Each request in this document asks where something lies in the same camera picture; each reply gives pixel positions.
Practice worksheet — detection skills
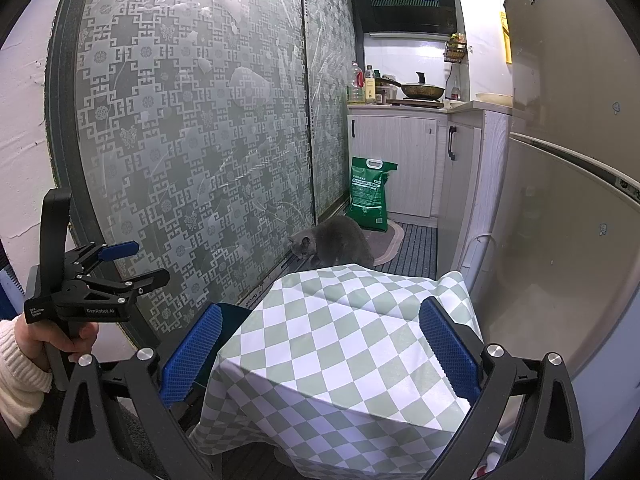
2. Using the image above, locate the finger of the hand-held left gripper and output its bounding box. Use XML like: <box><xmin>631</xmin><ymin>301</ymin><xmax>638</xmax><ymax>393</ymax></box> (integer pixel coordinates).
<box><xmin>75</xmin><ymin>268</ymin><xmax>171</xmax><ymax>296</ymax></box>
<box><xmin>64</xmin><ymin>240</ymin><xmax>141</xmax><ymax>276</ymax></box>

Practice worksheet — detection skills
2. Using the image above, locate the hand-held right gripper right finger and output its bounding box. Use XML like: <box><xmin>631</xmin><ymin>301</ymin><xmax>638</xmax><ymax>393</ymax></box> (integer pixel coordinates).
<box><xmin>418</xmin><ymin>296</ymin><xmax>587</xmax><ymax>480</ymax></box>

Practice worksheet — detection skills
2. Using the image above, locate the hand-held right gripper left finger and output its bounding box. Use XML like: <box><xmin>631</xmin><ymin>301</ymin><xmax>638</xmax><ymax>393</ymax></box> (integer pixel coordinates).
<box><xmin>52</xmin><ymin>304</ymin><xmax>224</xmax><ymax>480</ymax></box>

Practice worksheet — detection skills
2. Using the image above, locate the person's left forearm white sleeve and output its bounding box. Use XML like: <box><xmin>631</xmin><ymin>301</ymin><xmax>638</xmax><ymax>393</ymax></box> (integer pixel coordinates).
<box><xmin>0</xmin><ymin>317</ymin><xmax>53</xmax><ymax>438</ymax></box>

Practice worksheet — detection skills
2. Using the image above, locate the person's left hand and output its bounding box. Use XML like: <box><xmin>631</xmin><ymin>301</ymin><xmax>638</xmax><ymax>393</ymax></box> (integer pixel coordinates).
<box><xmin>14</xmin><ymin>310</ymin><xmax>99</xmax><ymax>365</ymax></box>

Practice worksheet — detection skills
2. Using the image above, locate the striped grey floor mat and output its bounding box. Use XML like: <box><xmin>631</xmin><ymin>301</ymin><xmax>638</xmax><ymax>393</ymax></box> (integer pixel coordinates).
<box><xmin>380</xmin><ymin>222</ymin><xmax>438</xmax><ymax>281</ymax></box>

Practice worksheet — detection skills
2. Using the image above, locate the green white checkered tablecloth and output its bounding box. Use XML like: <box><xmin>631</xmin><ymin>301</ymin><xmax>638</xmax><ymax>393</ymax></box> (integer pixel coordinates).
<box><xmin>187</xmin><ymin>262</ymin><xmax>506</xmax><ymax>480</ymax></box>

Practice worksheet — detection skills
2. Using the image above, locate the oval grey pink mat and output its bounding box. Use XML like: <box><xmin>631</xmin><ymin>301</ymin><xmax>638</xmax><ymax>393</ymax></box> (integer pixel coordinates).
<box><xmin>360</xmin><ymin>220</ymin><xmax>407</xmax><ymax>272</ymax></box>

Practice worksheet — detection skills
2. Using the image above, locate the patterned glass sliding door panel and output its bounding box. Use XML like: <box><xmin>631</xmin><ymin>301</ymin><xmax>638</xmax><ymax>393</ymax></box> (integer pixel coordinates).
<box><xmin>300</xmin><ymin>0</ymin><xmax>357</xmax><ymax>221</ymax></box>
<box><xmin>47</xmin><ymin>0</ymin><xmax>316</xmax><ymax>346</ymax></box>

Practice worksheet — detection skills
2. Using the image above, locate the grey cat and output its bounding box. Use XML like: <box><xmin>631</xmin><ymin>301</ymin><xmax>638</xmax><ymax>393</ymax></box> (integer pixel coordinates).
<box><xmin>287</xmin><ymin>215</ymin><xmax>376</xmax><ymax>271</ymax></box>

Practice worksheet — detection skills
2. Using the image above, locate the green litter bag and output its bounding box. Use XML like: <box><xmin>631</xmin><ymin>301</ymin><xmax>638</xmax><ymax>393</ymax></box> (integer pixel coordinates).
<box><xmin>347</xmin><ymin>156</ymin><xmax>399</xmax><ymax>233</ymax></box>

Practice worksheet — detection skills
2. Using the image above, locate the beige refrigerator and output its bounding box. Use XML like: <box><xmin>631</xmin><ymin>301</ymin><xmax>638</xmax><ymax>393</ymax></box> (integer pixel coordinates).
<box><xmin>460</xmin><ymin>0</ymin><xmax>640</xmax><ymax>480</ymax></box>

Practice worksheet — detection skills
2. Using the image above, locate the white kitchen cabinet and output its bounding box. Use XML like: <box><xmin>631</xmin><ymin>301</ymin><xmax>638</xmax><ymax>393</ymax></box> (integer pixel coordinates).
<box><xmin>347</xmin><ymin>102</ymin><xmax>511</xmax><ymax>281</ymax></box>

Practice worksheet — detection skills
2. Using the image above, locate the frying pan with lid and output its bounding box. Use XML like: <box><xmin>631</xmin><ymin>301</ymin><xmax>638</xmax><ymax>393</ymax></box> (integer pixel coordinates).
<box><xmin>400</xmin><ymin>71</ymin><xmax>447</xmax><ymax>102</ymax></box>

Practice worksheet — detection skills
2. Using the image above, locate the yellow paper note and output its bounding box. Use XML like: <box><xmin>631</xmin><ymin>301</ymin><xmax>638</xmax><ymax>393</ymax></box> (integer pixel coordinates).
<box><xmin>500</xmin><ymin>10</ymin><xmax>513</xmax><ymax>65</ymax></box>

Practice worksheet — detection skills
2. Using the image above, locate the black range hood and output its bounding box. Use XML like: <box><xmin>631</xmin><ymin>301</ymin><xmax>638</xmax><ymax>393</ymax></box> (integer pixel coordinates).
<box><xmin>350</xmin><ymin>0</ymin><xmax>460</xmax><ymax>36</ymax></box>

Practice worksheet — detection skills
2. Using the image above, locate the white cable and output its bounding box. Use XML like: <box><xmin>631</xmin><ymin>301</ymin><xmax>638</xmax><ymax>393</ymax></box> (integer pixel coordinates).
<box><xmin>460</xmin><ymin>232</ymin><xmax>498</xmax><ymax>281</ymax></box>

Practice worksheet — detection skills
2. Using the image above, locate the wall mounted spice rack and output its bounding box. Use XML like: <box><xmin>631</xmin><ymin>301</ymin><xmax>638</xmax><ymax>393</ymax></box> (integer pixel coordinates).
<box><xmin>444</xmin><ymin>32</ymin><xmax>468</xmax><ymax>63</ymax></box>

